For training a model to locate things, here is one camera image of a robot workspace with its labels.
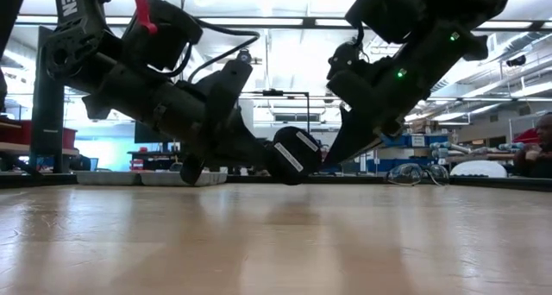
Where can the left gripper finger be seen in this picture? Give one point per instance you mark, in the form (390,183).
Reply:
(241,150)

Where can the person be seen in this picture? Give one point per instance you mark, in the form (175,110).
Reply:
(539,157)
(82,162)

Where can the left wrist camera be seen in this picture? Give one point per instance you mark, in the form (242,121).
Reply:
(194,85)

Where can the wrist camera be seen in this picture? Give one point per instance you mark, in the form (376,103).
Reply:
(343,60)
(194,85)

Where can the overhead camera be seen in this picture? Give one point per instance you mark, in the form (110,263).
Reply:
(244,53)

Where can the black monitor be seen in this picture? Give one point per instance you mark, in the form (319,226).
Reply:
(146,135)

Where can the blue bin shelf rack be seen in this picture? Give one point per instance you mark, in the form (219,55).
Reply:
(414,140)

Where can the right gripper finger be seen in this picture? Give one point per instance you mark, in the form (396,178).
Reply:
(349,144)

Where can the black ceiling fixture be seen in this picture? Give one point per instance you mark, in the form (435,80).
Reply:
(515,60)

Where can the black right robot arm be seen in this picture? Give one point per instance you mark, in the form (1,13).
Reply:
(431,27)

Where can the white pedal trash bin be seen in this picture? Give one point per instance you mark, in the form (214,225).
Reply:
(478,169)

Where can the clear safety glasses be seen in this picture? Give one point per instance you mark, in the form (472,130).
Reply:
(409,174)

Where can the red plastic storage bin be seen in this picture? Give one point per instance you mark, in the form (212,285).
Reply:
(13,133)

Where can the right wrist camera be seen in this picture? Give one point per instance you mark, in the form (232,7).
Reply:
(343,60)

